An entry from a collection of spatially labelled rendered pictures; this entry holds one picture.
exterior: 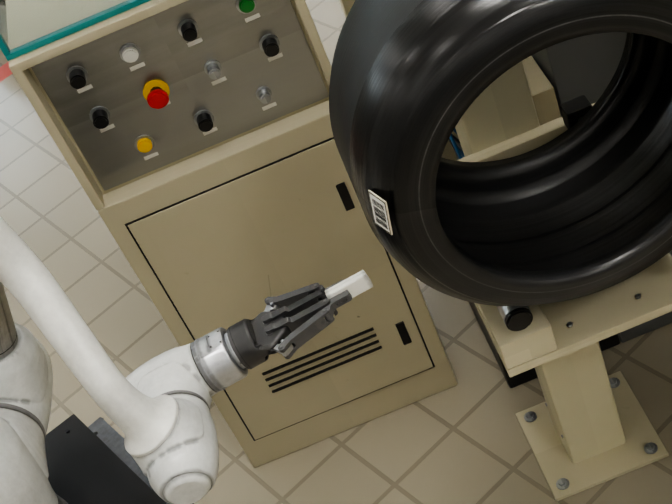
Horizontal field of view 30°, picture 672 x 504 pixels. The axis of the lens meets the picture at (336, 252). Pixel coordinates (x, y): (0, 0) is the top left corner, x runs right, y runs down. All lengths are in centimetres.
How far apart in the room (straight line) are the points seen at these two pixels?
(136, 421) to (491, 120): 82
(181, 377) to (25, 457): 31
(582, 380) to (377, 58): 120
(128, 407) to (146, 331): 185
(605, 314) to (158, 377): 73
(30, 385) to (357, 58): 83
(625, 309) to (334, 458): 120
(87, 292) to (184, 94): 150
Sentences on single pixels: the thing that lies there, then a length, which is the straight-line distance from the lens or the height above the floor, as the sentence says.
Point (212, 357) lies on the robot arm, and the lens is 196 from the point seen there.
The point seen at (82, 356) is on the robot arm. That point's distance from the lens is 182.
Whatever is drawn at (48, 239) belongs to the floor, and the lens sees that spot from 420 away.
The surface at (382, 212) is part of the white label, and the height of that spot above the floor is 124.
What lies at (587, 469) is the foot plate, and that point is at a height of 1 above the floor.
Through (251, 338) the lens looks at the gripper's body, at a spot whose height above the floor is 103.
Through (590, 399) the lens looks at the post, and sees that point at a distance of 277.
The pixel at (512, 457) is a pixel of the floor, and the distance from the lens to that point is 296.
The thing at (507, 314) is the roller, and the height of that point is 92.
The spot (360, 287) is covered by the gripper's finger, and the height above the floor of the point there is 102.
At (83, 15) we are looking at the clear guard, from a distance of 238.
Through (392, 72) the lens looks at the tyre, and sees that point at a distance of 166.
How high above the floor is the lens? 234
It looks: 41 degrees down
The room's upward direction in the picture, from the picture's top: 24 degrees counter-clockwise
